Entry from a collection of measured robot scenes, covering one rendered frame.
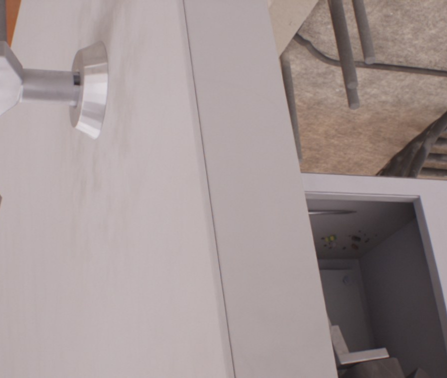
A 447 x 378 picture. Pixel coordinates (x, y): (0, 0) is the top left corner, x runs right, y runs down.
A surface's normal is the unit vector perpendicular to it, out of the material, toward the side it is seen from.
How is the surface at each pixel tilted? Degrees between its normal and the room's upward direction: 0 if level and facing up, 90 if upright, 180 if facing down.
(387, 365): 103
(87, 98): 53
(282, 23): 0
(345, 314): 90
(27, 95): 23
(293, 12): 0
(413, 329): 90
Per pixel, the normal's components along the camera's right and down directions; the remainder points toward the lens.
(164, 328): -0.93, -0.03
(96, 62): -0.12, -0.47
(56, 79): 0.36, -0.30
